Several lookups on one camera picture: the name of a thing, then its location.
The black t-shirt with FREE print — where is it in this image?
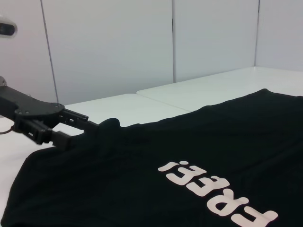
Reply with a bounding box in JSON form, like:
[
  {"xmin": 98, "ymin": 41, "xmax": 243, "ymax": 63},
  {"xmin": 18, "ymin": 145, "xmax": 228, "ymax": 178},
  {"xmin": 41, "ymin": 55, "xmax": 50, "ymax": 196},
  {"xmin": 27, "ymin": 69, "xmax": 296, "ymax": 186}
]
[{"xmin": 0, "ymin": 88, "xmax": 303, "ymax": 227}]

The dark red thin cable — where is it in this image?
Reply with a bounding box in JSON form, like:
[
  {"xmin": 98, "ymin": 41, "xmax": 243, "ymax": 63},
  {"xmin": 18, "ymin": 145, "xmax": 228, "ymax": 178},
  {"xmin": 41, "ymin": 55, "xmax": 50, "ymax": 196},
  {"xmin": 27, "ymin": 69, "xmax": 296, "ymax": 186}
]
[{"xmin": 0, "ymin": 124, "xmax": 14, "ymax": 137}]

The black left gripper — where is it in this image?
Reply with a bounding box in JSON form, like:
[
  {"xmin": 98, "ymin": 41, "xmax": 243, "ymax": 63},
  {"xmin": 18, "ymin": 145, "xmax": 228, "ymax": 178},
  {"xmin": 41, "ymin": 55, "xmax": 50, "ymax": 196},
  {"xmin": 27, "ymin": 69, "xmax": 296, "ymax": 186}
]
[{"xmin": 0, "ymin": 86, "xmax": 100, "ymax": 151}]

